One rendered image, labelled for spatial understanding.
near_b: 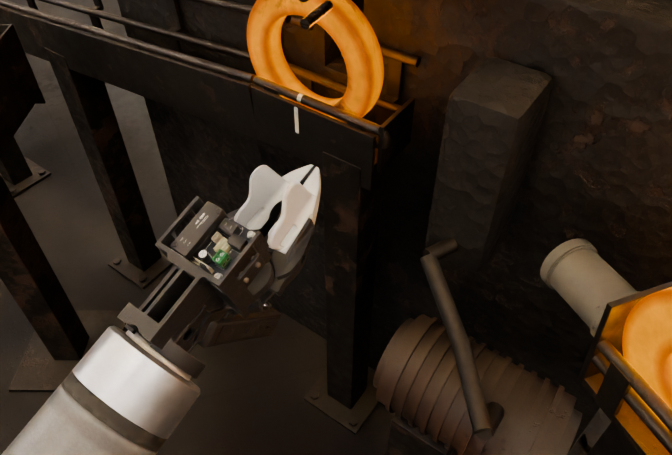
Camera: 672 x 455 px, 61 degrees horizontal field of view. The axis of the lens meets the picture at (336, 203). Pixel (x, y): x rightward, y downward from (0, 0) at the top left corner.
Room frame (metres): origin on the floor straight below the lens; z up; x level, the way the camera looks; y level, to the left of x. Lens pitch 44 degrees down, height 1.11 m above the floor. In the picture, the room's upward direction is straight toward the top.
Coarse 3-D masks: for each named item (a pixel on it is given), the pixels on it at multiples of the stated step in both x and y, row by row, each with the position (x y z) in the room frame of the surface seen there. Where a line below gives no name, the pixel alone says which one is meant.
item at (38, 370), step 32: (0, 32) 0.78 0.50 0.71; (0, 64) 0.71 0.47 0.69; (0, 96) 0.68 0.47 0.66; (32, 96) 0.75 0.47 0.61; (0, 128) 0.65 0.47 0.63; (0, 192) 0.68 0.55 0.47; (0, 224) 0.65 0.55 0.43; (0, 256) 0.65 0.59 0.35; (32, 256) 0.67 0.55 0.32; (32, 288) 0.65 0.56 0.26; (32, 320) 0.65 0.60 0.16; (64, 320) 0.66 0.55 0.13; (96, 320) 0.75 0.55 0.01; (32, 352) 0.67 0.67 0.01; (64, 352) 0.65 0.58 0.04; (32, 384) 0.59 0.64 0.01
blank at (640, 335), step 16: (640, 304) 0.28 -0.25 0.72; (656, 304) 0.27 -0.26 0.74; (640, 320) 0.27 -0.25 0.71; (656, 320) 0.26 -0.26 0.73; (624, 336) 0.28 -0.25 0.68; (640, 336) 0.27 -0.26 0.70; (656, 336) 0.26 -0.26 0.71; (624, 352) 0.27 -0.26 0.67; (640, 352) 0.26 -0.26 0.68; (656, 352) 0.25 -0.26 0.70; (640, 368) 0.25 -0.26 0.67; (656, 368) 0.24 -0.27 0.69; (656, 384) 0.23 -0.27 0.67
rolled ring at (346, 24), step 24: (264, 0) 0.64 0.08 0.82; (288, 0) 0.62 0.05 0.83; (312, 0) 0.60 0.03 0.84; (336, 0) 0.60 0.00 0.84; (264, 24) 0.64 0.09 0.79; (336, 24) 0.58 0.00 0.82; (360, 24) 0.59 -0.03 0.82; (264, 48) 0.65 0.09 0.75; (360, 48) 0.57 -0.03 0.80; (264, 72) 0.65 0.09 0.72; (288, 72) 0.66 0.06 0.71; (360, 72) 0.57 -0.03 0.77; (312, 96) 0.63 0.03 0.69; (360, 96) 0.56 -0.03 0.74
